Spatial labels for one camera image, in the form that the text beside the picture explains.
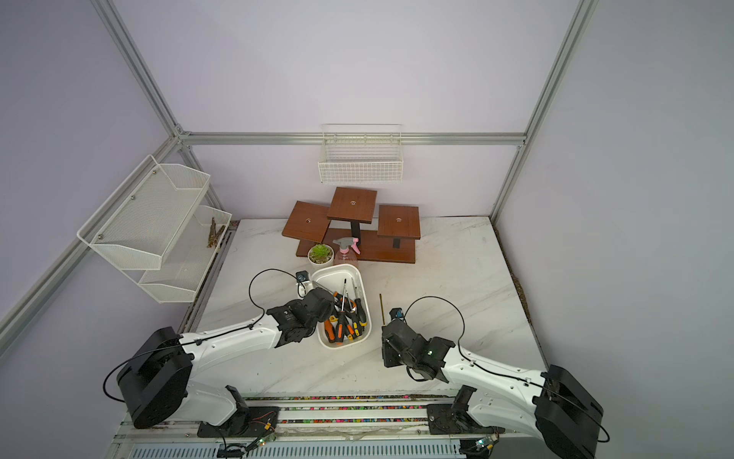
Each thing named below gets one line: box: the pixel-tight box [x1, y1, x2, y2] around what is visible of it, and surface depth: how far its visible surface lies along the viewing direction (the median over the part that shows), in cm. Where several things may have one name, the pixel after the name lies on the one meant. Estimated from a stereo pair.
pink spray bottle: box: [332, 237, 362, 266], surface depth 97 cm
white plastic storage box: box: [311, 262, 373, 350], surface depth 88 cm
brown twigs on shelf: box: [206, 217, 227, 248], surface depth 100 cm
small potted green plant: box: [306, 242, 335, 273], surface depth 100 cm
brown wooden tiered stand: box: [280, 186, 421, 264], surface depth 101 cm
